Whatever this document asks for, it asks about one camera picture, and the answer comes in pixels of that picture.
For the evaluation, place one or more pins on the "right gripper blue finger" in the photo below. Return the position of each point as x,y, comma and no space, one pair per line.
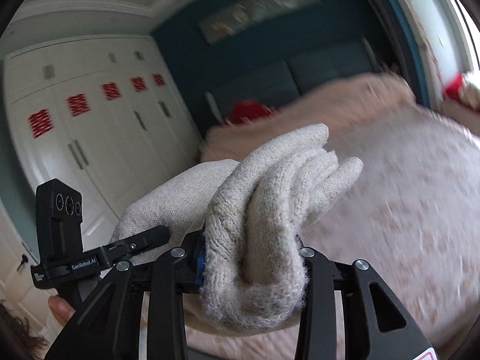
200,257

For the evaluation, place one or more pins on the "cream knit sweater black hearts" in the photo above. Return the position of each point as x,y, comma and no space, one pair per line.
251,212

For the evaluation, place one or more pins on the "red and cream clothes pile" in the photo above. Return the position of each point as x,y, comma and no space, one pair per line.
465,90

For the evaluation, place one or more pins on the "person's left hand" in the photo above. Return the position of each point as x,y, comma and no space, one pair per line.
60,309

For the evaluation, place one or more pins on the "white panelled wardrobe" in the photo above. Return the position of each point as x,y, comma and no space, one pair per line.
103,115

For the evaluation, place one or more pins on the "red cloth at headboard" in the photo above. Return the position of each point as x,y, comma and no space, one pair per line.
248,111

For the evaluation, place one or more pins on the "teal upholstered headboard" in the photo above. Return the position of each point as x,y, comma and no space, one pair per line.
281,82

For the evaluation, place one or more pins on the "pink folded duvet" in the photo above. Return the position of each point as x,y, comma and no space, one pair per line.
338,104

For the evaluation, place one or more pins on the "framed picture on wall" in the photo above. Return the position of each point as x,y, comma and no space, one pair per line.
244,14

